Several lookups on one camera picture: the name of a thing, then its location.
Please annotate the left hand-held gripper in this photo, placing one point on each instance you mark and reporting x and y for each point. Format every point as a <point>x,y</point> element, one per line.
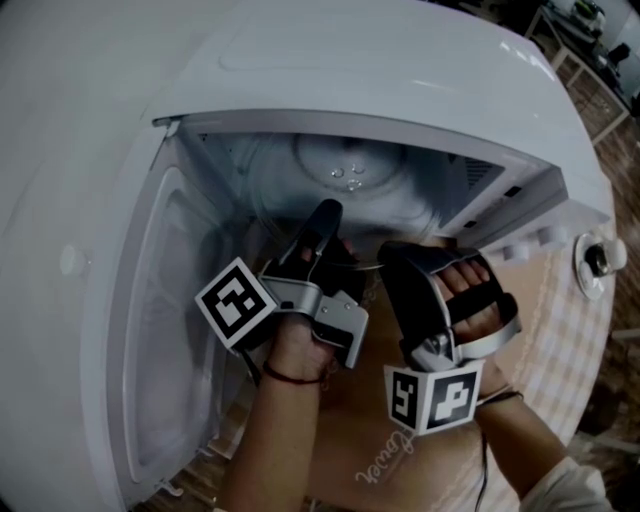
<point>235,305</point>

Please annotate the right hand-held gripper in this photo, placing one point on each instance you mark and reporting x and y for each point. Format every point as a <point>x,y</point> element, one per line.
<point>450,400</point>

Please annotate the clear glass turntable plate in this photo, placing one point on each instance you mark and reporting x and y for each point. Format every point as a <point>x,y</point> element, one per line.
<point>360,200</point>

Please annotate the person's left forearm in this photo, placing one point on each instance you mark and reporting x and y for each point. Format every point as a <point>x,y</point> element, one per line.
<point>270,425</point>

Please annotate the person's right forearm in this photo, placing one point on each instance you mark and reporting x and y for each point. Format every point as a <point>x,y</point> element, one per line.
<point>520,440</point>

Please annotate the person's left hand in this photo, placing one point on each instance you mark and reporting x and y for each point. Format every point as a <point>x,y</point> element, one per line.
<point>350,250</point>

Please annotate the person's right hand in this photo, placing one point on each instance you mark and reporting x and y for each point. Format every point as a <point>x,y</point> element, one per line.
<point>470,280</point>

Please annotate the white microwave oven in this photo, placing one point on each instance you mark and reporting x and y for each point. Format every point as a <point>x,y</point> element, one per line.
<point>350,65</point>

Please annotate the beige checkered tablecloth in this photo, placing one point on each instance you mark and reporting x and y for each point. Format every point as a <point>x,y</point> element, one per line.
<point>430,475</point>

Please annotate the person's cream shirt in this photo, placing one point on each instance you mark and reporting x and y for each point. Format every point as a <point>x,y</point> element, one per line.
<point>565,490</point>

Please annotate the clear plastic bottle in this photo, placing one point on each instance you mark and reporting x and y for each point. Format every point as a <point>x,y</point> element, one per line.
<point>75,258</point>

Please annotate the black office chair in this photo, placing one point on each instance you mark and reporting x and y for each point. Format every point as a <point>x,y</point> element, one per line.
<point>620,52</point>

